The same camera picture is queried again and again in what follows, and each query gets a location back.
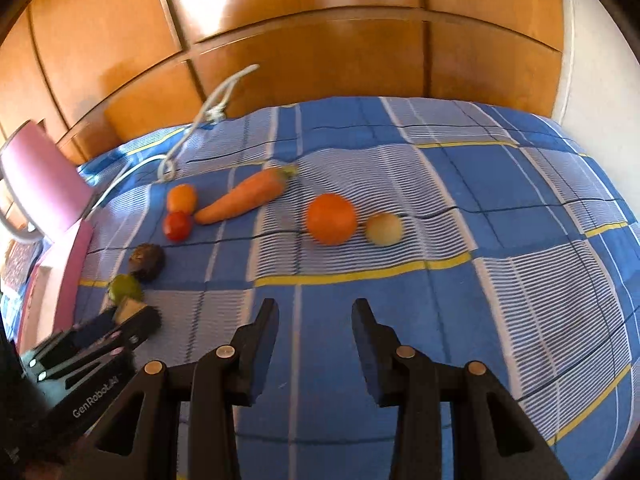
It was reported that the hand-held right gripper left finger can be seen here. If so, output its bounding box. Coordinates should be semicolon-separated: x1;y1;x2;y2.
60;298;280;480

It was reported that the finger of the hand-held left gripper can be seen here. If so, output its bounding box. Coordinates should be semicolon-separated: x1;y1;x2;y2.
42;305;162;386
20;309;118;368

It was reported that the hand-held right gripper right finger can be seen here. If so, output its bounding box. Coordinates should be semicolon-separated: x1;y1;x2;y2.
351;298;571;480

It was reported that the green lime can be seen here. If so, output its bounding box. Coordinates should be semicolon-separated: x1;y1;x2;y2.
107;274;147;323

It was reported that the dark brown passion fruit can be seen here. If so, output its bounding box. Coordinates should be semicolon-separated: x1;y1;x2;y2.
128;243;166;282

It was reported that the red tomato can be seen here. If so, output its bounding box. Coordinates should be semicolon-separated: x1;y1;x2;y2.
163;211;194;242

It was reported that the pale yellow apple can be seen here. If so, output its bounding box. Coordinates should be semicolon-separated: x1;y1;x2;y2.
365;213;404;247

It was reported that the orange carrot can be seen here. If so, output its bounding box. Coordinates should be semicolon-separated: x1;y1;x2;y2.
194;165;299;225

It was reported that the pink storage box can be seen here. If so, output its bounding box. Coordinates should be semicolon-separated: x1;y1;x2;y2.
0;120;96;351

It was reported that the brown patterned cloth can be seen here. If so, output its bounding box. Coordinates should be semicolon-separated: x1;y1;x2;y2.
4;241;45;288

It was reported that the blue checked blanket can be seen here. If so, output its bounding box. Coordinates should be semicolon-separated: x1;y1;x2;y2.
75;96;640;480

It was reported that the large orange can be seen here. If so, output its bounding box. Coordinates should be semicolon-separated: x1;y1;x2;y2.
306;193;359;246

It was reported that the small orange tangerine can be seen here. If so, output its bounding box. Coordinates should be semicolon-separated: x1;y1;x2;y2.
167;184;198;215

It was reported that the wooden wardrobe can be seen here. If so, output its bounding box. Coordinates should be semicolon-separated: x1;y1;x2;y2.
0;0;576;171

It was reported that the white cable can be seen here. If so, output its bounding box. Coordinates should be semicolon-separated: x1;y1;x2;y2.
82;63;261;218

